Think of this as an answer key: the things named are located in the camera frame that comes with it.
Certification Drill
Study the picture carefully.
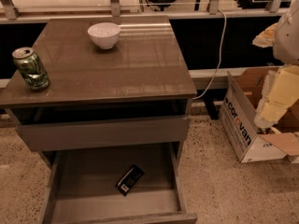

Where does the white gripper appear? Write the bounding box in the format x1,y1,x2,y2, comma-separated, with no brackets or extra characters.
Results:
252,0,299,129

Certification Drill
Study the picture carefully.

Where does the black rxbar chocolate bar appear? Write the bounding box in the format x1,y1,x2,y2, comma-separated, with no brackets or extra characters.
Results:
115,164,144,196

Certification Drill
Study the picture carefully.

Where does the open middle drawer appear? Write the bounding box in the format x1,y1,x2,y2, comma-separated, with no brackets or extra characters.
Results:
38,143,197,224

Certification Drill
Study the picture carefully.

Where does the closed top drawer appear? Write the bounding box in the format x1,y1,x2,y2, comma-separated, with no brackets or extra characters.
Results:
16,116,190,151

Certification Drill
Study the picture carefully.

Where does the metal window railing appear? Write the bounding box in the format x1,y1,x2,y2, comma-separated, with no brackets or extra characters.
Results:
0,0,286,23

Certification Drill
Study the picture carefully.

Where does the white cable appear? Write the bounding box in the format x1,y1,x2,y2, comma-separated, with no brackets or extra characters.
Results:
192,9,228,101

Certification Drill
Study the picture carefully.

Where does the corovan cardboard box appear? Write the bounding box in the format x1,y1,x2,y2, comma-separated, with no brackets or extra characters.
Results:
220,67,299,163

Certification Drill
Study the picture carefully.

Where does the grey drawer cabinet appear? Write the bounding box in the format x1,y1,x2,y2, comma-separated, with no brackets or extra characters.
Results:
0,15,198,224

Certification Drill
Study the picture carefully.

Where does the green soda can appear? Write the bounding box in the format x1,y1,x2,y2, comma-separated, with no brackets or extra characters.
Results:
12,47,50,91

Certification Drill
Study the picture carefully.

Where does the white ceramic bowl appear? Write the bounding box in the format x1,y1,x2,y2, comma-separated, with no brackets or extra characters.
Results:
88,22,121,49

